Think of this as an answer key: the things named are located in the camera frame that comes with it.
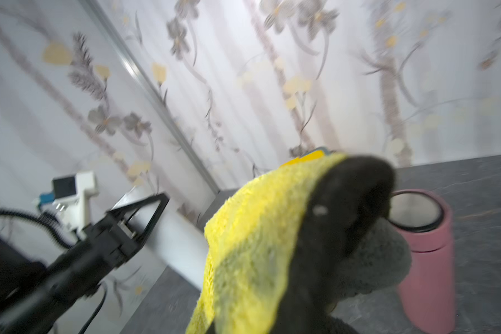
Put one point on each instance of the yellow storage box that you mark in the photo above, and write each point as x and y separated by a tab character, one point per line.
310	156

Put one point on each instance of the pink thermos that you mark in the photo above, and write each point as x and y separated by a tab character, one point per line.
428	292

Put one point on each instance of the white thermos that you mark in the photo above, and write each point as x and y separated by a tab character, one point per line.
178	243

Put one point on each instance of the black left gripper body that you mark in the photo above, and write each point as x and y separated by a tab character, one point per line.
109	244

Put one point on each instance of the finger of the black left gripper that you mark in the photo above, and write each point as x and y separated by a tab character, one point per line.
140	213

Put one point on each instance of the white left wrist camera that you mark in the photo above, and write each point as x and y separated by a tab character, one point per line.
70	201

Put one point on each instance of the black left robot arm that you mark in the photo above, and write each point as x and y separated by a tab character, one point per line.
33	297

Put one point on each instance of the yellow grey cleaning cloth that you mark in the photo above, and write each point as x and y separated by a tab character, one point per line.
292	243

